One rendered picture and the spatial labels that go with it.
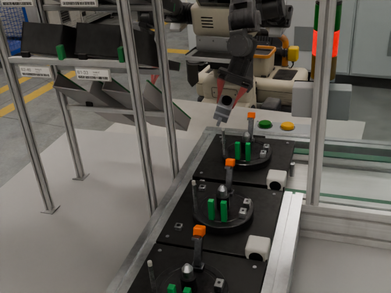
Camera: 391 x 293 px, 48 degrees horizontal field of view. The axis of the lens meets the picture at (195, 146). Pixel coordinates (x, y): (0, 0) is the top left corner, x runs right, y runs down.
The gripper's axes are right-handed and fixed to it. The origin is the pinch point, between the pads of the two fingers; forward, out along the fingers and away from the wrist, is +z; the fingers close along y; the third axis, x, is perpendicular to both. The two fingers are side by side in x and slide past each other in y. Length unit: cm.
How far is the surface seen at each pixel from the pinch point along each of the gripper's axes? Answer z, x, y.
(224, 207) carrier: 13.2, -40.7, 8.5
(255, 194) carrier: 13.5, -26.4, 15.0
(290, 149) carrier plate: 5.1, -5.0, 21.7
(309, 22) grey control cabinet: -37, 288, 36
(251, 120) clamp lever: 1.1, -5.7, 8.5
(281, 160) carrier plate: 7.5, -10.8, 19.7
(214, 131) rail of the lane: 10.9, 7.1, -0.5
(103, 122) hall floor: 93, 218, -99
